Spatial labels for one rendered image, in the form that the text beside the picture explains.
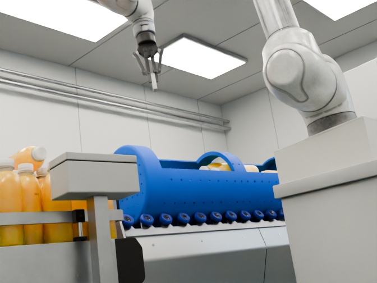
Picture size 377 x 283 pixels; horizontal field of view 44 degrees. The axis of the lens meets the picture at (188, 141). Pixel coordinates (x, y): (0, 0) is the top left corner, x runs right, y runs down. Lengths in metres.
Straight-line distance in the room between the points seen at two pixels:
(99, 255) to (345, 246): 0.64
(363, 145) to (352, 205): 0.16
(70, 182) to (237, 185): 0.79
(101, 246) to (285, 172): 0.59
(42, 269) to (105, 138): 4.88
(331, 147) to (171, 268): 0.61
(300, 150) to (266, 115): 6.06
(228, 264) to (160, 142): 5.07
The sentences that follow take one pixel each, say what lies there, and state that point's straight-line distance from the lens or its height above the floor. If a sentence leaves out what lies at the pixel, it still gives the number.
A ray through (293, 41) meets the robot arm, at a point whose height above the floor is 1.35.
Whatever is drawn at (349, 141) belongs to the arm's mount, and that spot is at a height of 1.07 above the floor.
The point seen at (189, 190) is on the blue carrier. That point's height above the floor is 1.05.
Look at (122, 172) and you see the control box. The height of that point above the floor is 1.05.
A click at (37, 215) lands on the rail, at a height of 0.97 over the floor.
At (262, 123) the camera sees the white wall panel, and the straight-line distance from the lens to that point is 7.48.
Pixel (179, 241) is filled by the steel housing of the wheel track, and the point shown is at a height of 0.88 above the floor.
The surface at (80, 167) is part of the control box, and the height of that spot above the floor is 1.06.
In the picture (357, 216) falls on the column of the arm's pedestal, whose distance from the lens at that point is 1.33.
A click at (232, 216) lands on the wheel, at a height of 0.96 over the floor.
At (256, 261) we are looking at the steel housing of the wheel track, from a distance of 1.79.
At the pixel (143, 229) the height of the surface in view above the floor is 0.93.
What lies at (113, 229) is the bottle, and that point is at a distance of 1.34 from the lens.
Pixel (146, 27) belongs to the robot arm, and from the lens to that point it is 1.93.
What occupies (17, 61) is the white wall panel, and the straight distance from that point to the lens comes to 5.70.
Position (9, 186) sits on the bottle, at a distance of 1.24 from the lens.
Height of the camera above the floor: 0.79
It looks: 15 degrees up
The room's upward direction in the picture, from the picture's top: 8 degrees counter-clockwise
